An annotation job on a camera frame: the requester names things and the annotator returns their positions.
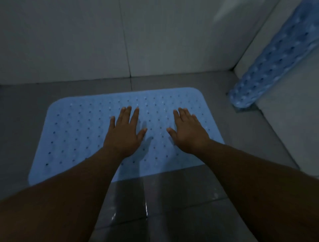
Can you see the person's left hand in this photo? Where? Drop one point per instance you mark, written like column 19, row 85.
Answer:
column 123, row 137

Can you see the person's right hand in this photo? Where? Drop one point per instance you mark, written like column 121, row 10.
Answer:
column 190, row 135

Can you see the person's right forearm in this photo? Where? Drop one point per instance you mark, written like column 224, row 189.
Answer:
column 274, row 194

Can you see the person's left forearm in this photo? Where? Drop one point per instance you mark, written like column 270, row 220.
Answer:
column 54, row 199

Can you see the blue bath mat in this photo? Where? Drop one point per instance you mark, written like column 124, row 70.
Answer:
column 79, row 129
column 271, row 59

